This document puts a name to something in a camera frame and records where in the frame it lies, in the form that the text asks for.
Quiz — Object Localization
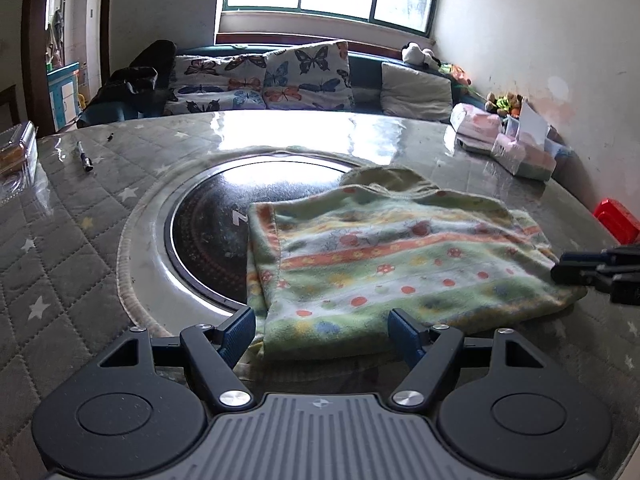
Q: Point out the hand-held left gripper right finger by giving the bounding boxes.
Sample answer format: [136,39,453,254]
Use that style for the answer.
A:
[387,307,543,409]

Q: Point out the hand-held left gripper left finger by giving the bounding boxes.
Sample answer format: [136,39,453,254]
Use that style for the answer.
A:
[97,306,257,413]

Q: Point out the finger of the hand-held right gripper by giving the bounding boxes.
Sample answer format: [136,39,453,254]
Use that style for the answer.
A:
[556,246,640,268]
[550,265,640,307]

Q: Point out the patterned green child's shirt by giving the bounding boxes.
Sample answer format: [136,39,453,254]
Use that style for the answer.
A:
[235,165,588,376]

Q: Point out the hanging clothes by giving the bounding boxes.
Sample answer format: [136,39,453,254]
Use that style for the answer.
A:
[47,7,66,63]

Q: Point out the red plastic stool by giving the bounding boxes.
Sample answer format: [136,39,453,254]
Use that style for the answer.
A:
[594,198,640,246]

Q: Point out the soft tissue pack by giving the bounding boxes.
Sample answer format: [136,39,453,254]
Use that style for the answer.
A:
[491,132,558,181]

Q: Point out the round built-in hotplate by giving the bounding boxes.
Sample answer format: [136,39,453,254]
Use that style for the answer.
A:
[117,152,381,331]

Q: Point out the clear plastic storage box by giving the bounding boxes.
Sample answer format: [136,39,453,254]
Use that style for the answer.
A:
[502,112,575,160]

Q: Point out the white tissue sheet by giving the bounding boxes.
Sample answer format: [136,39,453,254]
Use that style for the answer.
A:
[517,101,548,148]

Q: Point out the pink tissue pack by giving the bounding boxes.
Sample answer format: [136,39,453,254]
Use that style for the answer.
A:
[450,102,503,142]

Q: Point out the group of brown plush toys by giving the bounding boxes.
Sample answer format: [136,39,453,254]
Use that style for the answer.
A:
[484,91,523,116]

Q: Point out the orange and green plush toy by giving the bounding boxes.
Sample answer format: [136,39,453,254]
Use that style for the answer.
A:
[440,62,473,86]

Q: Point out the white cushion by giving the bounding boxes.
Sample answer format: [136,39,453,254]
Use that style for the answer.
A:
[381,61,453,122]

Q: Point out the black marker pen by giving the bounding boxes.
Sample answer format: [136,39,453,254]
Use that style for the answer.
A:
[75,140,95,173]

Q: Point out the butterfly print cushion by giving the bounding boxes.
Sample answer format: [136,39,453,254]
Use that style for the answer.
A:
[262,40,356,111]
[165,52,268,113]

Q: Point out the teal sofa bench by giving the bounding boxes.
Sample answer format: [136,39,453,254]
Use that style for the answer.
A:
[175,42,481,121]

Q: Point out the black open bag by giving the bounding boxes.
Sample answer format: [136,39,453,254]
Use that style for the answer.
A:
[102,66,158,106]

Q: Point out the clear plastic container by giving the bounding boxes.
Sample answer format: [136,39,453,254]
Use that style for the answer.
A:
[0,121,40,206]

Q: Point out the black backpack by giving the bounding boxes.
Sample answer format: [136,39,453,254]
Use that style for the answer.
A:
[127,40,177,106]

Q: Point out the blue and white cabinet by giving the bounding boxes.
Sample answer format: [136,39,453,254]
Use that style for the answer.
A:
[47,61,82,131]

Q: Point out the dark wooden door frame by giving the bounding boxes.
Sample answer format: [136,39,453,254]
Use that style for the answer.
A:
[22,0,116,136]

